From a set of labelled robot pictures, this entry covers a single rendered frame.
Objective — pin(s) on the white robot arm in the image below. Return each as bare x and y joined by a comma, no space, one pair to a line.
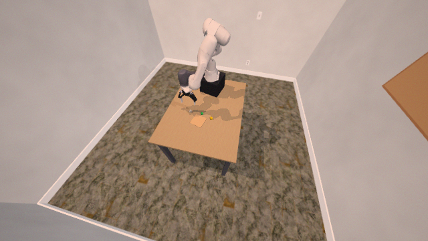
216,36

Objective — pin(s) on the orange flat mat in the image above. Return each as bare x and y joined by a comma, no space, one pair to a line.
198,120

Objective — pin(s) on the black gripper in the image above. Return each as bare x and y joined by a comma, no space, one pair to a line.
191,95

